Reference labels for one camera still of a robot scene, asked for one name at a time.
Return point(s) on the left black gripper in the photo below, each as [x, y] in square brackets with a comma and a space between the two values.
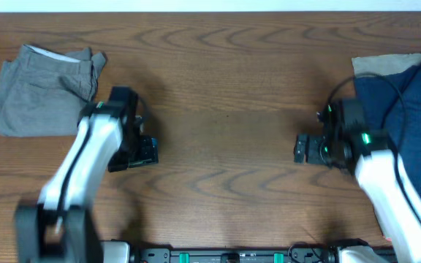
[145, 154]

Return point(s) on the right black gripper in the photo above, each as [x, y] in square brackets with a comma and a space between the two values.
[306, 149]

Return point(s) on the grey shorts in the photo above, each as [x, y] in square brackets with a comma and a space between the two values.
[42, 92]

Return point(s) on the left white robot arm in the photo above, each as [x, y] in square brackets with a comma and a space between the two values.
[59, 227]

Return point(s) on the beige folded garment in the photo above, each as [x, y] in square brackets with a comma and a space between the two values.
[386, 64]

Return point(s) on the blue denim garment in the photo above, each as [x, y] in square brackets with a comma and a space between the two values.
[387, 104]

